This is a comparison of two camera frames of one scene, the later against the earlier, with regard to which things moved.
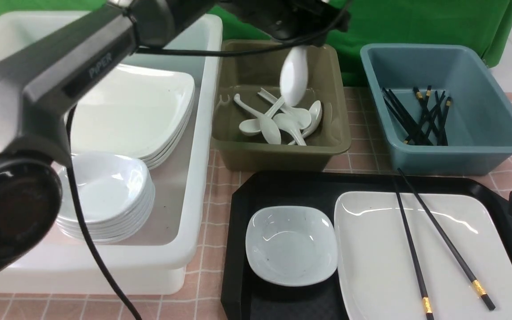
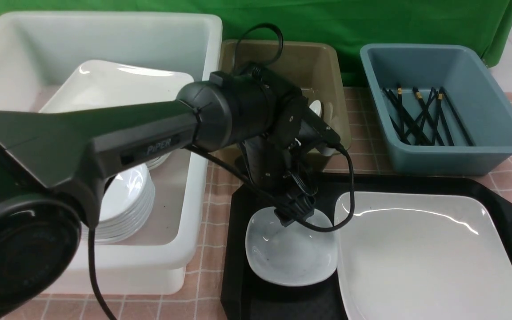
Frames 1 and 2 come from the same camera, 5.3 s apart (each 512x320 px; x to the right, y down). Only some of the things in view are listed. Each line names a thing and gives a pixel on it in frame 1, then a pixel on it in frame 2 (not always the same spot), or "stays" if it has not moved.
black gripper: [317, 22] to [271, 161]
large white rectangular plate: [378, 278] stays
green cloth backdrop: [482, 26] stays
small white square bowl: [292, 246] stays
